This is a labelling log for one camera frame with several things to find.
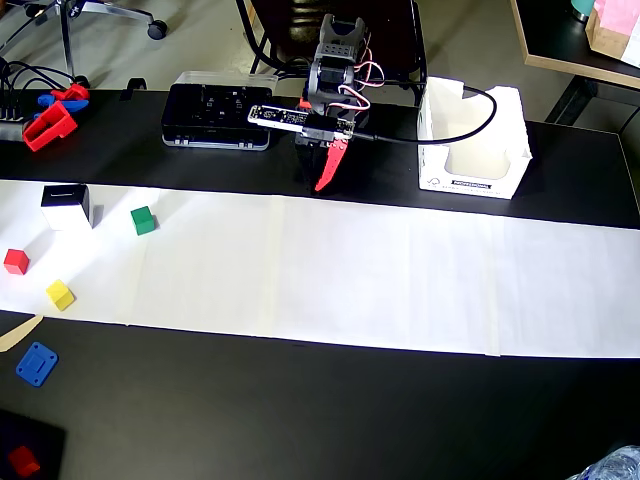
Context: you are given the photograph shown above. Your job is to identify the yellow cube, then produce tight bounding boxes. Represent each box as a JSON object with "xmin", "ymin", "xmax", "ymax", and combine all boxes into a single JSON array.
[{"xmin": 45, "ymin": 279, "xmax": 76, "ymax": 312}]

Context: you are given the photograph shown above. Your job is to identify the red cube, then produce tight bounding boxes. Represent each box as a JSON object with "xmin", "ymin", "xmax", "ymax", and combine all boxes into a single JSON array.
[
  {"xmin": 3, "ymin": 248, "xmax": 30, "ymax": 276},
  {"xmin": 7, "ymin": 444, "xmax": 42, "ymax": 478}
]

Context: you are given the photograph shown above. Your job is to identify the black electronics case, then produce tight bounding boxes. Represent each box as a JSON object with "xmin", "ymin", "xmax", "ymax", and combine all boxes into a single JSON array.
[{"xmin": 160, "ymin": 71, "xmax": 280, "ymax": 151}]

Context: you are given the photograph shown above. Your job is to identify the flat wooden stick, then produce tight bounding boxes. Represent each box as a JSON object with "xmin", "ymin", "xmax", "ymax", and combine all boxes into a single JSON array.
[{"xmin": 0, "ymin": 314, "xmax": 44, "ymax": 354}]

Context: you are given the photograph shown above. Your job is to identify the red white servo wires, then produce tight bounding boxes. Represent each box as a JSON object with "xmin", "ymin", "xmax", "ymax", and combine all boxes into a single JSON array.
[{"xmin": 338, "ymin": 34, "xmax": 386, "ymax": 112}]

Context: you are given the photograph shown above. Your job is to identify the small red printed part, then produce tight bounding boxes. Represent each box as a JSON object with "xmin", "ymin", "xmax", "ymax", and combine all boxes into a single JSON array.
[{"xmin": 51, "ymin": 83, "xmax": 91, "ymax": 102}]

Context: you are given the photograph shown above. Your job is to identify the grey power strip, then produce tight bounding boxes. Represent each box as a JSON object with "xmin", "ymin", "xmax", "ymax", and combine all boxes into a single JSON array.
[{"xmin": 0, "ymin": 117, "xmax": 27, "ymax": 144}]

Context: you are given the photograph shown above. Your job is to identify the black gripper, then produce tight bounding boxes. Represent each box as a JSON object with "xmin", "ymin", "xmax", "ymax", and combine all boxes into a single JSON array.
[{"xmin": 294, "ymin": 119, "xmax": 359, "ymax": 195}]

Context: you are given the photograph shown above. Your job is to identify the office chair base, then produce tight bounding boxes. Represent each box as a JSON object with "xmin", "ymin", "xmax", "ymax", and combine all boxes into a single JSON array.
[{"xmin": 0, "ymin": 0, "xmax": 169, "ymax": 77}]

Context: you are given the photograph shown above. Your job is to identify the pink cloth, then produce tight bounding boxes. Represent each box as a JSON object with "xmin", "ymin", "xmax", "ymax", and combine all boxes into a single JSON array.
[{"xmin": 592, "ymin": 0, "xmax": 640, "ymax": 32}]

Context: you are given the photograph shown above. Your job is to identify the thick black camera cable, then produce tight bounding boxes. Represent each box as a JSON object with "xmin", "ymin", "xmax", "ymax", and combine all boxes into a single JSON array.
[{"xmin": 355, "ymin": 85, "xmax": 500, "ymax": 146}]

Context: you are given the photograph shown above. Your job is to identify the black pad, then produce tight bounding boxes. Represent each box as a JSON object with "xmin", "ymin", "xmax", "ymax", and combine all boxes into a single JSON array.
[{"xmin": 0, "ymin": 408, "xmax": 69, "ymax": 480}]

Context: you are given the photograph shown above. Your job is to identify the wood edged black table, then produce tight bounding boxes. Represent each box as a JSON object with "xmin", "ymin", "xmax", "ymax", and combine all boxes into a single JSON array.
[{"xmin": 509, "ymin": 0, "xmax": 640, "ymax": 91}]

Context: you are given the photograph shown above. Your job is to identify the black chair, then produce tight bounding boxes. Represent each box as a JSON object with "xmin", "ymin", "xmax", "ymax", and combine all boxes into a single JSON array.
[{"xmin": 234, "ymin": 0, "xmax": 429, "ymax": 109}]

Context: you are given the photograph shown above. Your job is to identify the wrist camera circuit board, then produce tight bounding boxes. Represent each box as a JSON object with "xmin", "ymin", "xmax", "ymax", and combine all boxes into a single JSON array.
[{"xmin": 248, "ymin": 103, "xmax": 357, "ymax": 137}]

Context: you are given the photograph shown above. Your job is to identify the bundle of black cables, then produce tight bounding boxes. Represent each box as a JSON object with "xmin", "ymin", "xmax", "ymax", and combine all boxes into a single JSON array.
[{"xmin": 0, "ymin": 57, "xmax": 91, "ymax": 122}]

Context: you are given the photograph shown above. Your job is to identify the blue printed part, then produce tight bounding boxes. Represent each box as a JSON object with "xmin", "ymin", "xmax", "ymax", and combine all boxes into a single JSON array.
[{"xmin": 37, "ymin": 93, "xmax": 90, "ymax": 114}]

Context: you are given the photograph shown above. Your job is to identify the white cardboard box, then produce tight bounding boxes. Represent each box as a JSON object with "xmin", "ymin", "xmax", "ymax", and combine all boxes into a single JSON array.
[{"xmin": 417, "ymin": 76, "xmax": 535, "ymax": 200}]

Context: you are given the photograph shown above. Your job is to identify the black and white box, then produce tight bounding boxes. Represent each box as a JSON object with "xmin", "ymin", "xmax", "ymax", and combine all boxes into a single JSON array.
[{"xmin": 40, "ymin": 183, "xmax": 95, "ymax": 232}]

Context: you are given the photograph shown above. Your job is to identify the large red printed part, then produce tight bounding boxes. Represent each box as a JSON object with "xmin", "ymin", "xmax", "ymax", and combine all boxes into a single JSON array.
[{"xmin": 22, "ymin": 101, "xmax": 80, "ymax": 153}]

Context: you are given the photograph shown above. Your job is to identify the black hook clamp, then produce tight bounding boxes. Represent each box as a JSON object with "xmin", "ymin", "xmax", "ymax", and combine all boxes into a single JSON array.
[{"xmin": 119, "ymin": 77, "xmax": 149, "ymax": 101}]

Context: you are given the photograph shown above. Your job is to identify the blue square printed plate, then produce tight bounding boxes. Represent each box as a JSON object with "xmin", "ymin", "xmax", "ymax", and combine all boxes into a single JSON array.
[{"xmin": 15, "ymin": 341, "xmax": 60, "ymax": 388}]

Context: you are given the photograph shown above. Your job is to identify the brown paper bag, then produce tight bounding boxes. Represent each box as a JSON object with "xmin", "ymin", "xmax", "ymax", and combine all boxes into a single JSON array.
[{"xmin": 584, "ymin": 8, "xmax": 640, "ymax": 69}]

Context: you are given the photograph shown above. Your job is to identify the white paper sheet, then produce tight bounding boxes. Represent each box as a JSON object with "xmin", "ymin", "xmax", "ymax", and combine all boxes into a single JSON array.
[{"xmin": 0, "ymin": 179, "xmax": 640, "ymax": 359}]

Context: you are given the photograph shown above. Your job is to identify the clear plastic bottle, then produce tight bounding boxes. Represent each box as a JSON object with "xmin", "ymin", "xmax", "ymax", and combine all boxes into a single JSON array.
[{"xmin": 564, "ymin": 442, "xmax": 640, "ymax": 480}]

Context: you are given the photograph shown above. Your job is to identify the green cube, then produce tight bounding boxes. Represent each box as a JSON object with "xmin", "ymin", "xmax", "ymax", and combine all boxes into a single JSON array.
[{"xmin": 130, "ymin": 205, "xmax": 156, "ymax": 237}]

